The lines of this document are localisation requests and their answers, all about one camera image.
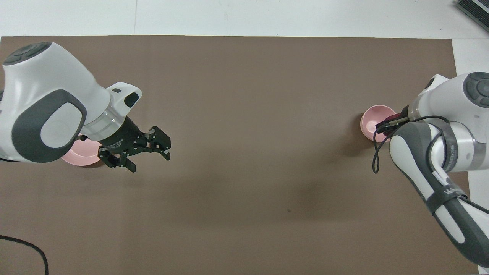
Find brown table mat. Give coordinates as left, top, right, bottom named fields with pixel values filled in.
left=0, top=35, right=480, bottom=275

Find dark red apple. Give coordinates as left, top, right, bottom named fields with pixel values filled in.
left=381, top=114, right=402, bottom=138

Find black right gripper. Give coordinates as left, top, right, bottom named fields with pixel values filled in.
left=376, top=105, right=411, bottom=133

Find pink bowl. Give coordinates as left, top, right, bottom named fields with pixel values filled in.
left=360, top=105, right=398, bottom=143

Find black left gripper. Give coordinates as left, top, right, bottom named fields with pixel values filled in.
left=97, top=116, right=172, bottom=173

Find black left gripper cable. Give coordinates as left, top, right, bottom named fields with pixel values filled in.
left=0, top=235, right=49, bottom=275

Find dark grey ribbed device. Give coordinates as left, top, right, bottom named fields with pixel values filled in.
left=455, top=0, right=489, bottom=33

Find pink plate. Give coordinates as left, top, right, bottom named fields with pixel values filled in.
left=60, top=134, right=103, bottom=167

